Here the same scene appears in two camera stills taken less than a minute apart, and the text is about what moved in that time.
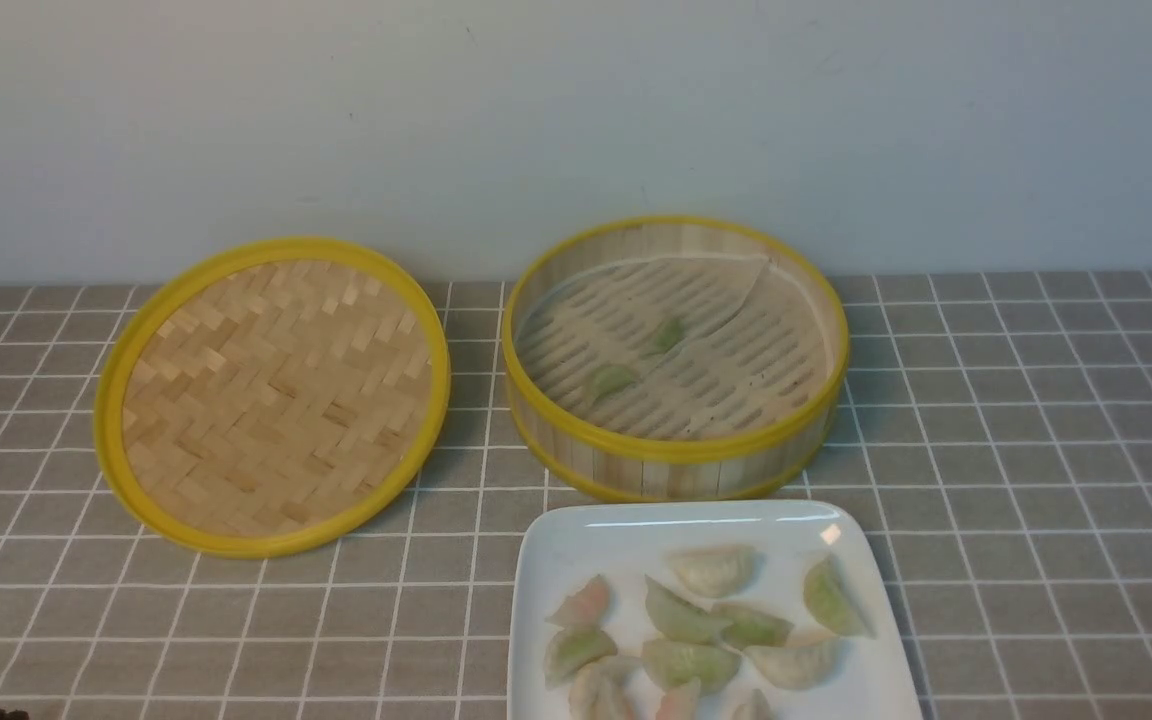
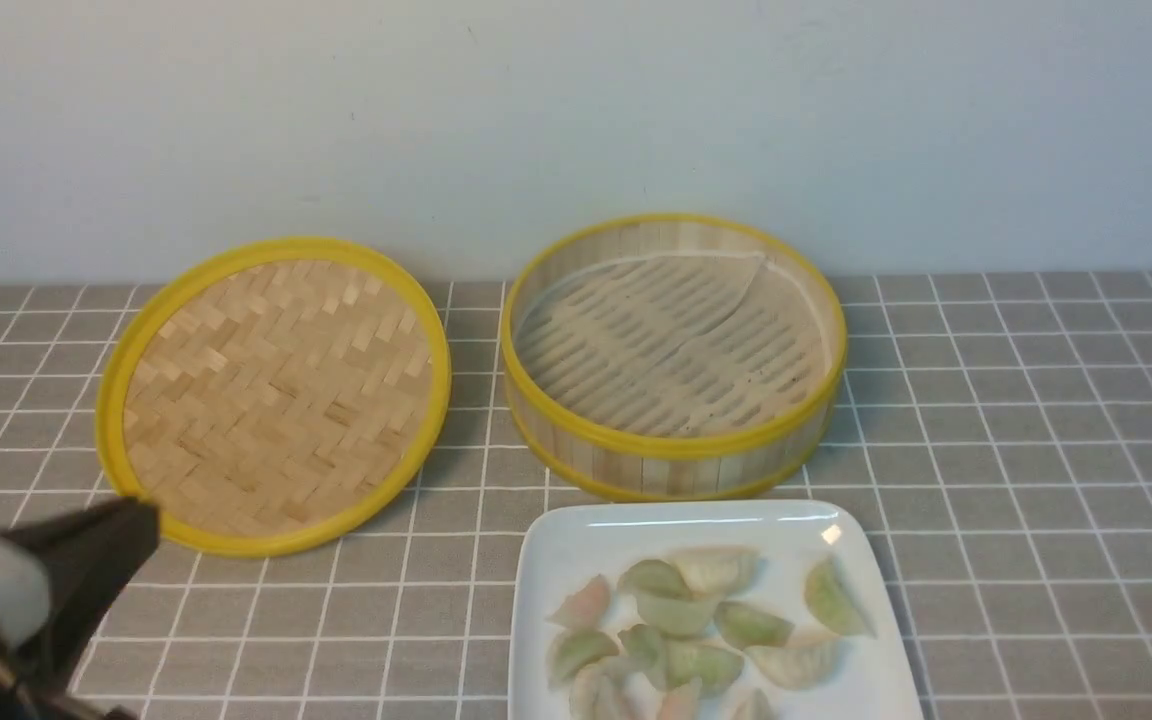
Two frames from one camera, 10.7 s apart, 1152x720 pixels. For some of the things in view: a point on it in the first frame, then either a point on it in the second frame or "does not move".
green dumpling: (610, 379) to (641, 647)
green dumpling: (833, 600) does not move
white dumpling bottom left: (599, 689) does not move
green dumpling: (573, 647) does not move
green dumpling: (668, 334) to (654, 577)
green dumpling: (671, 662) does not move
